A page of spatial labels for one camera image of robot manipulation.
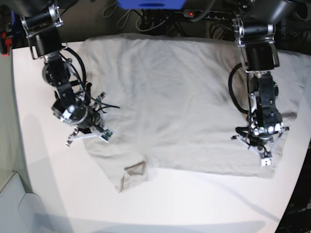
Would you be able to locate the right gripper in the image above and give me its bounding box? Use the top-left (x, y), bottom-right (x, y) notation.
top-left (52, 98), bottom-right (104, 133)

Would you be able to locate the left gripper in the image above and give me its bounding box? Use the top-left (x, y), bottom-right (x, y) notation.
top-left (235, 121), bottom-right (284, 150)

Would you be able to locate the beige t-shirt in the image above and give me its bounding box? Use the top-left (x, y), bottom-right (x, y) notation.
top-left (80, 33), bottom-right (307, 193)

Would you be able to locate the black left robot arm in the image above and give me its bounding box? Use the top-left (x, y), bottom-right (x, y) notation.
top-left (228, 0), bottom-right (297, 157)

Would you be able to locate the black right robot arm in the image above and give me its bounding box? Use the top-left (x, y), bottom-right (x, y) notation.
top-left (1, 0), bottom-right (104, 134)

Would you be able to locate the red and black clamp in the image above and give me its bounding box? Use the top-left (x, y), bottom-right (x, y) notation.
top-left (0, 31), bottom-right (13, 56)

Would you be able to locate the blue box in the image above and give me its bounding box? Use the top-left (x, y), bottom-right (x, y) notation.
top-left (118, 0), bottom-right (186, 10)

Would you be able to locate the black power strip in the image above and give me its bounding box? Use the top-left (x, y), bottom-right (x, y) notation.
top-left (182, 9), bottom-right (232, 20)

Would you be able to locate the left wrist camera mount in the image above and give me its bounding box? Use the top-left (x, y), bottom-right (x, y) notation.
top-left (231, 127), bottom-right (290, 167)

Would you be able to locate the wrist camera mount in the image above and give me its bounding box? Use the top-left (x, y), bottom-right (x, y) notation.
top-left (65, 91), bottom-right (115, 147)
top-left (231, 127), bottom-right (290, 167)

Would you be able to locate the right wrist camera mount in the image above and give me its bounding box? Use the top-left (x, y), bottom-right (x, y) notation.
top-left (65, 91), bottom-right (115, 147)

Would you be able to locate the white cable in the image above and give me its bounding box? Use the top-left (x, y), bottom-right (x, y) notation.
top-left (135, 14), bottom-right (171, 33)

